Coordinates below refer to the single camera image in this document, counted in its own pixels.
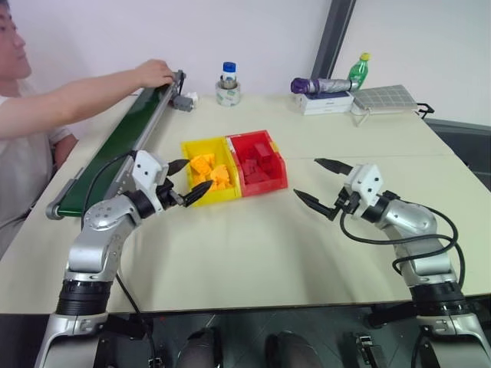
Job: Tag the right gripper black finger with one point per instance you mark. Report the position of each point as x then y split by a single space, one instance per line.
314 201
335 166

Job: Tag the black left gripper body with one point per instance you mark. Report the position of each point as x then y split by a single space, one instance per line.
170 197

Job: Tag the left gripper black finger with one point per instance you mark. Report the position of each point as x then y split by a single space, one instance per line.
195 195
177 166

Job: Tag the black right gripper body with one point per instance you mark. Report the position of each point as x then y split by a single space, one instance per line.
348 201

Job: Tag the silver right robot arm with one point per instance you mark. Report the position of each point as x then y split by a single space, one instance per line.
414 219

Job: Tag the person's bare forearm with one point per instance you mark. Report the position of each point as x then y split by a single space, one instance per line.
76 99

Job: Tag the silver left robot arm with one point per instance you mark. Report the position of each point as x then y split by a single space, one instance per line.
99 220

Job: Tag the green conveyor belt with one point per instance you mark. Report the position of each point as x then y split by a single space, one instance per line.
115 142

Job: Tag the person's bare hand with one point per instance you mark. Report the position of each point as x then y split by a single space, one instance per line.
153 73

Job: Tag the yellow block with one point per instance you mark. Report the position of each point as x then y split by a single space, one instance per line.
220 172
199 179
203 163
225 184

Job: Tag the yellow plastic bin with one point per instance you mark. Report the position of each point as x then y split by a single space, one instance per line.
227 196

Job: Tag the red plastic bin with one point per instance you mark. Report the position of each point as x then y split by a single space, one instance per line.
264 188

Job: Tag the red block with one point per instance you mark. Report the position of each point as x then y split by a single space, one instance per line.
262 150
249 166

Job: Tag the flat white box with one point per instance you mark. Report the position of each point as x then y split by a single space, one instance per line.
324 105

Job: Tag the purple folded umbrella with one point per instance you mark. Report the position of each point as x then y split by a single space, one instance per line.
320 85

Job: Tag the white tape roll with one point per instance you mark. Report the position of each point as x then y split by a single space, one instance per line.
228 96

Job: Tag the green plastic bottle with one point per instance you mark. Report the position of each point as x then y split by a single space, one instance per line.
359 72

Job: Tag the blue capped white bottle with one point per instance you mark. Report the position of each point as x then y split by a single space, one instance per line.
229 73

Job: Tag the small black clip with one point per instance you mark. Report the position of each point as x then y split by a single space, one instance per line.
426 109

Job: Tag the dark grey pillar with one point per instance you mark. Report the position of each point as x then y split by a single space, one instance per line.
333 38

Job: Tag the person in white shirt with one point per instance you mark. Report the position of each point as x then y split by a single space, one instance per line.
21 168

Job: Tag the dark rounded shape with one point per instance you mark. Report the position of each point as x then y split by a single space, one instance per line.
201 350

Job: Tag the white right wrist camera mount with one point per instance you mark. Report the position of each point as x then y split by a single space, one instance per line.
368 180

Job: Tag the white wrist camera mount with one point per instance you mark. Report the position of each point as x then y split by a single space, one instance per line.
368 180
147 168

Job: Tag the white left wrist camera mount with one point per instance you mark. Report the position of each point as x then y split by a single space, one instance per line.
147 168

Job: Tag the black metal bracket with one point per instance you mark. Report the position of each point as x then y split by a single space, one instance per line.
366 349

